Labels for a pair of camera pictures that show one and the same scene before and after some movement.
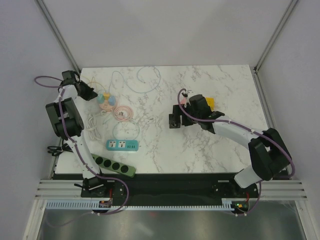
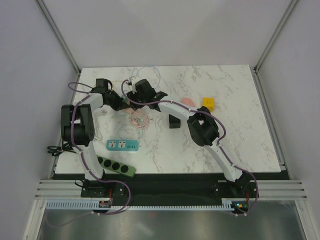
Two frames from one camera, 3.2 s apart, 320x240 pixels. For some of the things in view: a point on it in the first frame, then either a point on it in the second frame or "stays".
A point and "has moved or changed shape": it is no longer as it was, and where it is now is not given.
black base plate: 166,189 stays
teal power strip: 122,145 stays
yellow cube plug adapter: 210,102 stays
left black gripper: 91,94 -> 119,105
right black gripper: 178,110 -> 132,96
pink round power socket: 106,107 has moved or changed shape
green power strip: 114,166 stays
